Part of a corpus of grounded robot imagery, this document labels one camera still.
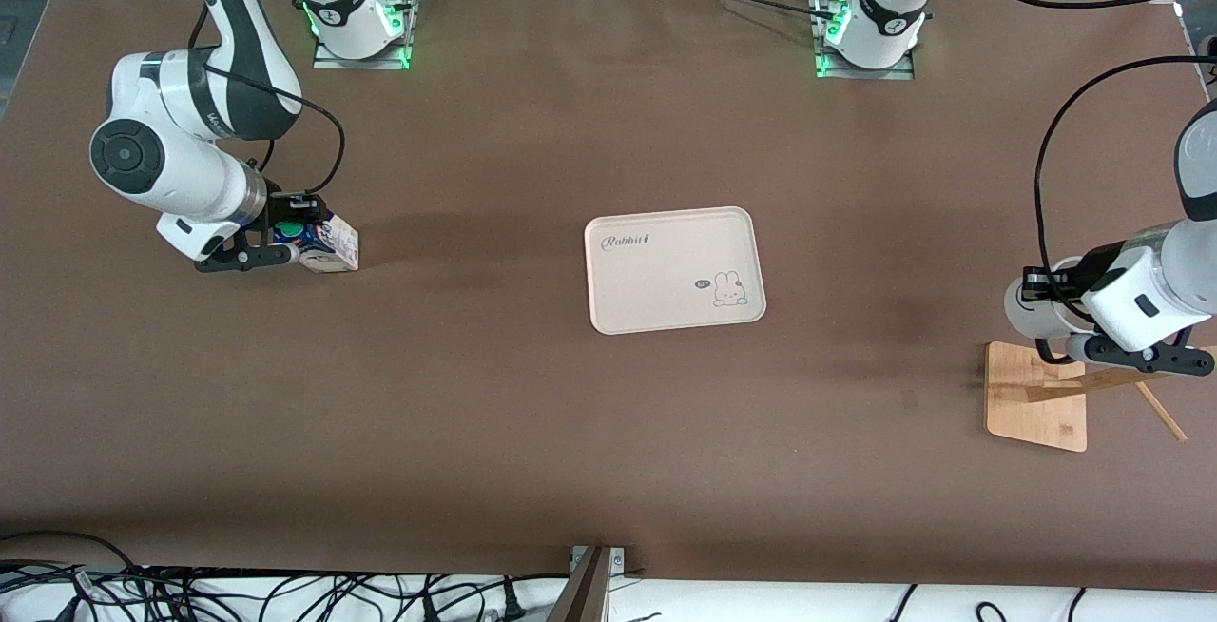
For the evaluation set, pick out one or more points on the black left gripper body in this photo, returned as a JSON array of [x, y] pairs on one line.
[[1093, 273]]

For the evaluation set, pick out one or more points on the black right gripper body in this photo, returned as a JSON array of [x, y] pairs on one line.
[[281, 209]]

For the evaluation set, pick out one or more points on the blue white milk carton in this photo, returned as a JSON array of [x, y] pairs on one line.
[[333, 256]]

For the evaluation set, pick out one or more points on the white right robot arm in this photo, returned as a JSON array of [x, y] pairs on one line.
[[162, 156]]

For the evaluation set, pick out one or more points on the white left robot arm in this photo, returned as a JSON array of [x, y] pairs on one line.
[[1141, 299]]

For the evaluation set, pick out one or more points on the wooden cup rack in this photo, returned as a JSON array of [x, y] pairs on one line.
[[1036, 413]]

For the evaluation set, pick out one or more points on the cream rabbit print tray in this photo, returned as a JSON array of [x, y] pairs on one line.
[[666, 270]]

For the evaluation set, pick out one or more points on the black power plug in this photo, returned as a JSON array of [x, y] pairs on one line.
[[513, 608]]

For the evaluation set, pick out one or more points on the aluminium profile bar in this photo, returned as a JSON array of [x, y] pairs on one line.
[[585, 593]]

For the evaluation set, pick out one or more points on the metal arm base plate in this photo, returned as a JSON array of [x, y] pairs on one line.
[[328, 62], [894, 74]]

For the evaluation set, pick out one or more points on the small metal bracket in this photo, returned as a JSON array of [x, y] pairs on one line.
[[618, 560]]

